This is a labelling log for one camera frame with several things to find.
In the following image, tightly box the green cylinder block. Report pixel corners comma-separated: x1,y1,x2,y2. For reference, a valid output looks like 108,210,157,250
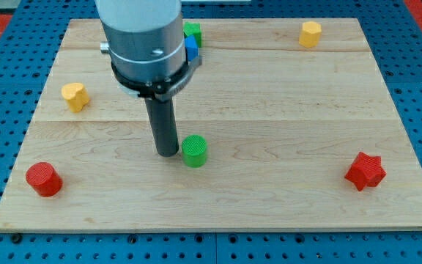
182,135,207,168

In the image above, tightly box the green block behind arm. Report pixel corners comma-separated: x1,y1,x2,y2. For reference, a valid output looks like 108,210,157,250
183,22,202,48

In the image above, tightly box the blue block behind arm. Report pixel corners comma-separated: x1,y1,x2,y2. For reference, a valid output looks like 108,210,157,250
185,35,199,62

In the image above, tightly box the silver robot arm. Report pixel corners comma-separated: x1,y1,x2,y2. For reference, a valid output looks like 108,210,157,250
95,0,201,102

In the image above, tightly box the yellow hexagon block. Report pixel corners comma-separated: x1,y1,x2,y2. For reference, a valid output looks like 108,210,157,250
298,21,322,48

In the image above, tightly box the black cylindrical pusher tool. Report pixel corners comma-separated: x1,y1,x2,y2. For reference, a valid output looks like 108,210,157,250
145,99,179,157

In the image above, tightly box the wooden board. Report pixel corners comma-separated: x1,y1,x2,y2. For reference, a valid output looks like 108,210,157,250
0,18,422,233

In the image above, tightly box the yellow heart block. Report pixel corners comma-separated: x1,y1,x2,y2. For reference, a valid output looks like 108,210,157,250
61,82,90,113

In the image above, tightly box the red star block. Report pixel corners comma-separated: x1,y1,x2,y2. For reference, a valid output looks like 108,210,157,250
344,152,387,191

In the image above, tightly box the red cylinder block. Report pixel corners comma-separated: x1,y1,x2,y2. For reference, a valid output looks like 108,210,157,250
26,162,63,197

